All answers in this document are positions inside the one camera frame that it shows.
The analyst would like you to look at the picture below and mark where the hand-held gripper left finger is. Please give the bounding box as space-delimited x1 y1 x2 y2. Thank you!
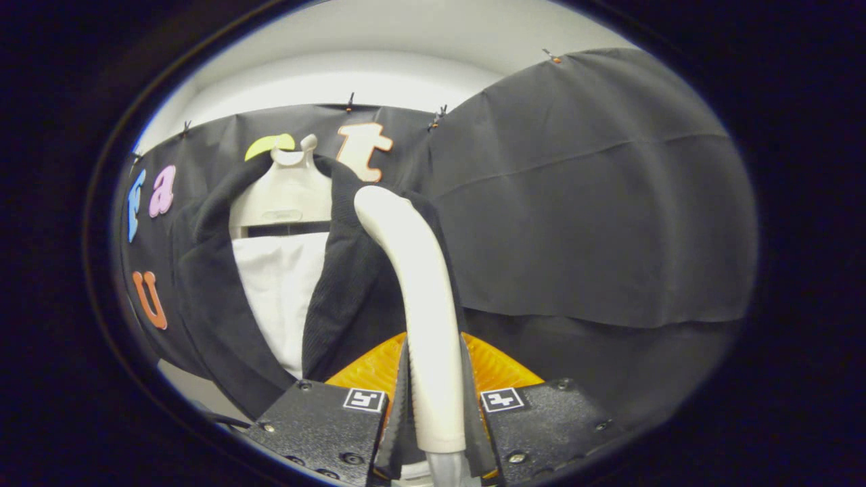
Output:
242 332 411 487

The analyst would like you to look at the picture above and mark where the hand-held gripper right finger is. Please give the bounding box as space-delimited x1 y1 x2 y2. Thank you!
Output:
459 331 628 486

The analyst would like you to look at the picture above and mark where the white garment steamer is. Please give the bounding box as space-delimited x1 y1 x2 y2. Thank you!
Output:
352 184 485 487

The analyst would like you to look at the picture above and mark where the black jacket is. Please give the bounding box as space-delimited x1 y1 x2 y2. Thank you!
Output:
168 154 476 421

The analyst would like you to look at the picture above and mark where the white dress form mannequin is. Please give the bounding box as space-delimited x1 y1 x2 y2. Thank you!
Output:
228 133 333 380

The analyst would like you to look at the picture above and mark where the black backdrop cloth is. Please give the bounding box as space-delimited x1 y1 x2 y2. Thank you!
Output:
120 47 759 435

